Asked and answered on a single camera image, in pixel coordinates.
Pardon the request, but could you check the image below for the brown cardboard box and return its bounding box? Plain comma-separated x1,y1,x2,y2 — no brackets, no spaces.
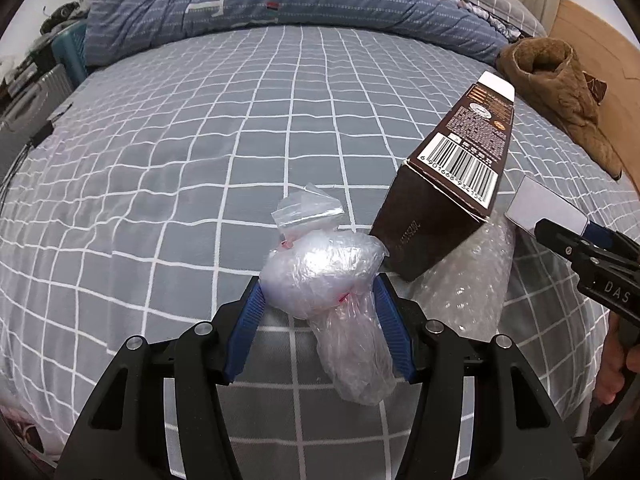
369,71,591,282

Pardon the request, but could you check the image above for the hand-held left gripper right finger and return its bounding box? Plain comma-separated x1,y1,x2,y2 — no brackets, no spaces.
372,275,585,480

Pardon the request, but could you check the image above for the blue plastic crate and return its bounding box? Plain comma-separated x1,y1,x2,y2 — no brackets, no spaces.
50,22,92,89

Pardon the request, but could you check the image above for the brown fleece garment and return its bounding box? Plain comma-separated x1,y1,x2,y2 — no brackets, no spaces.
496,37,623,181

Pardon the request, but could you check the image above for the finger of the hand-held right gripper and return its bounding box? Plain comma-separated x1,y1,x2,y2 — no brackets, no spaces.
533,218,608,268
582,220,640,261

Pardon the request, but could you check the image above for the clear plastic bag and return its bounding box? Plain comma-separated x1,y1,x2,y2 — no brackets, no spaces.
259,182,393,407

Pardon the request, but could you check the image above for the grey ribbed suitcase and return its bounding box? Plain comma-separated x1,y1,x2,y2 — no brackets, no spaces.
0,62,76,181

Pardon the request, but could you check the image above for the person's right hand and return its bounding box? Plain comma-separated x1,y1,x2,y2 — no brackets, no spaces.
594,310,640,407

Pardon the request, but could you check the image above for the grey checked bed sheet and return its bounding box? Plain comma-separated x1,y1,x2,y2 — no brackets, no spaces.
0,25,621,480

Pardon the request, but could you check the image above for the clear bubble wrap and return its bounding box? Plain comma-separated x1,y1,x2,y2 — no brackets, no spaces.
417,212,518,347

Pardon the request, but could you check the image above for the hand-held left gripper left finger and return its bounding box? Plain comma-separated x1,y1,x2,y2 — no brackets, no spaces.
52,276,268,480

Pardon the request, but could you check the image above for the wooden headboard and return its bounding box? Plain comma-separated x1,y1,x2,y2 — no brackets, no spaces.
547,0,640,201

